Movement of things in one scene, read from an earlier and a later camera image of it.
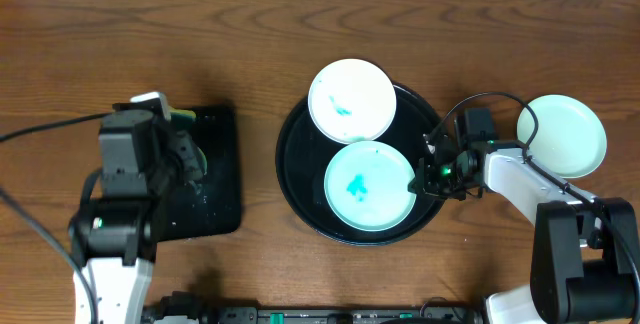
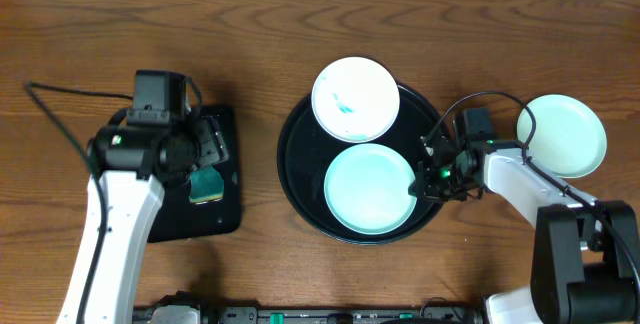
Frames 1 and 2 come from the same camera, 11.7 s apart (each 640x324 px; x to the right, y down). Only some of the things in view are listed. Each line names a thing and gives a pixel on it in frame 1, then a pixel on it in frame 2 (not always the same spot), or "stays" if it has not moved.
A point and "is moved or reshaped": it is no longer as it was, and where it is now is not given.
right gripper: x=422 y=182 stays
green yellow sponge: x=179 y=118 is moved or reshaped
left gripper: x=186 y=151 to x=208 y=145
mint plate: x=366 y=186 stays
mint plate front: x=570 y=140 stays
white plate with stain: x=351 y=101 stays
